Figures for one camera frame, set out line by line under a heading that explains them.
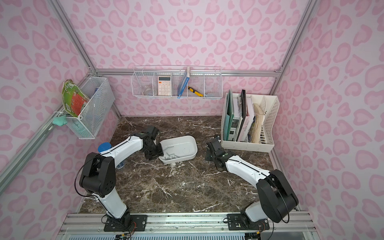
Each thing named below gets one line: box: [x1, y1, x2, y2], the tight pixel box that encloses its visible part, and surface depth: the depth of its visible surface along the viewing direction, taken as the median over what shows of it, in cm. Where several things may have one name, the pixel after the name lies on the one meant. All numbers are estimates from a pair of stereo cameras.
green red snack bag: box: [61, 79, 89, 117], surface depth 75 cm
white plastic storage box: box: [158, 135, 198, 164], surface depth 102 cm
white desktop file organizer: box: [221, 92, 280, 153], surface depth 94 cm
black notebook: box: [236, 89, 246, 142], surface depth 89 cm
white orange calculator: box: [158, 76, 172, 96], surface depth 97 cm
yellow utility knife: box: [187, 86, 204, 97], surface depth 100 cm
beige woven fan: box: [251, 103, 265, 144], surface depth 93 cm
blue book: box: [177, 66, 190, 99], surface depth 90 cm
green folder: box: [223, 89, 235, 142], surface depth 84 cm
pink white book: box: [237, 102, 255, 142], surface depth 86 cm
